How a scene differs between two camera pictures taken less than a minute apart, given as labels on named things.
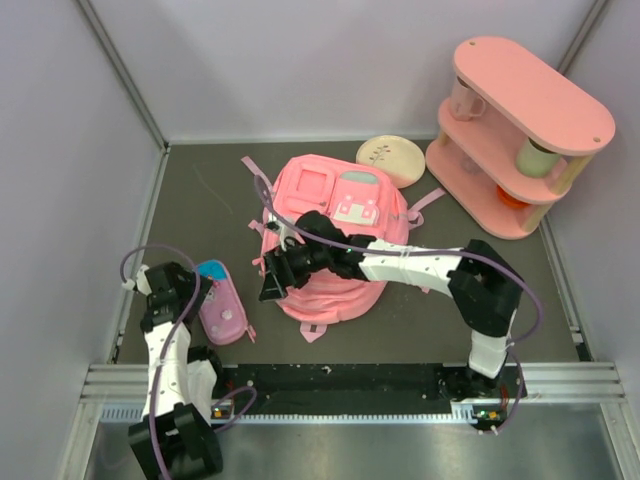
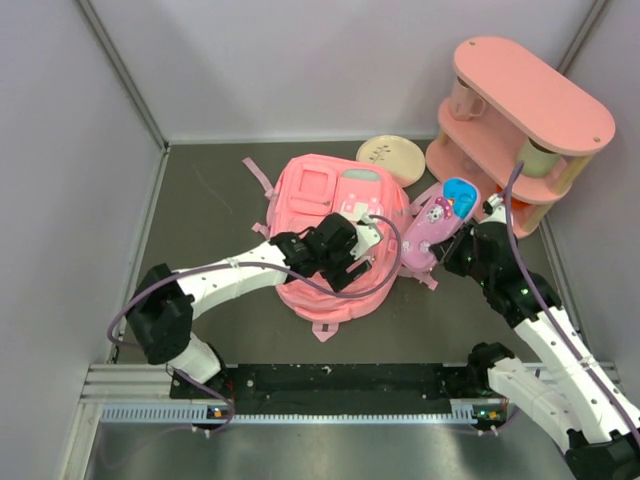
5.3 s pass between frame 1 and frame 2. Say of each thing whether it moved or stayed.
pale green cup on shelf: stayed
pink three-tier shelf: stayed
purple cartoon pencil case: moved
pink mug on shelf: stayed
